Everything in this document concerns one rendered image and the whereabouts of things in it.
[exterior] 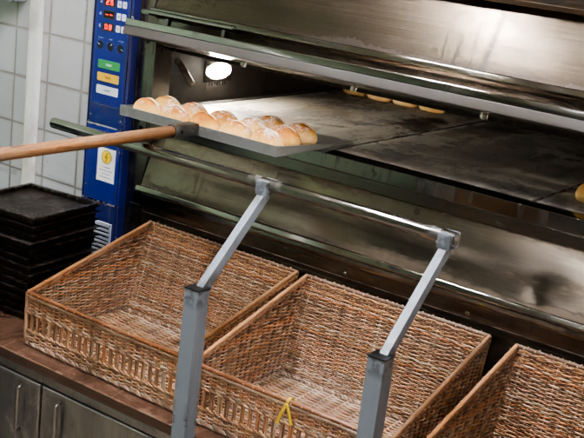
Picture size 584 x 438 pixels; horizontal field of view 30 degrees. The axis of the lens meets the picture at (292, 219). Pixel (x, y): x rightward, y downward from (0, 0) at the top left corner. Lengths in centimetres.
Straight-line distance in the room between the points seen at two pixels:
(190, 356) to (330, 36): 91
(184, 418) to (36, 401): 57
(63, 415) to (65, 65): 114
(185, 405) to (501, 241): 85
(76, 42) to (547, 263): 161
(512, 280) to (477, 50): 55
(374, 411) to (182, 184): 120
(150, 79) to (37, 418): 102
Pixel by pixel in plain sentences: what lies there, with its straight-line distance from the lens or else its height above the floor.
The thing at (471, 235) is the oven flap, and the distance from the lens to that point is 272.
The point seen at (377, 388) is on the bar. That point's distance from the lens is 219.
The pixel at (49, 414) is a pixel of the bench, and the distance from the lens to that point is 295.
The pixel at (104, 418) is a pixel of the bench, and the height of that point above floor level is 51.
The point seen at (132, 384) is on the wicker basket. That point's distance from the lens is 277.
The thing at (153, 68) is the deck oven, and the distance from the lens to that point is 323.
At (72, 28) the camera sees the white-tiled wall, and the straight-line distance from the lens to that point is 345.
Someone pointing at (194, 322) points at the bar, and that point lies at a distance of 244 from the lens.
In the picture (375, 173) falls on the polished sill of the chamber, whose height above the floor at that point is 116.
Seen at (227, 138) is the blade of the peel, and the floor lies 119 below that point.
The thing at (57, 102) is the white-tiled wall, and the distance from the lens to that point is 352.
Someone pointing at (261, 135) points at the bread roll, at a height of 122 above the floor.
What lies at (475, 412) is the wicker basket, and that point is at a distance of 256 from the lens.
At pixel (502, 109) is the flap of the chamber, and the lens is 246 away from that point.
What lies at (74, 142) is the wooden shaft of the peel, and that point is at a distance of 259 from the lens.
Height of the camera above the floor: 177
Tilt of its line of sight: 15 degrees down
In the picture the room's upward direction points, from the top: 7 degrees clockwise
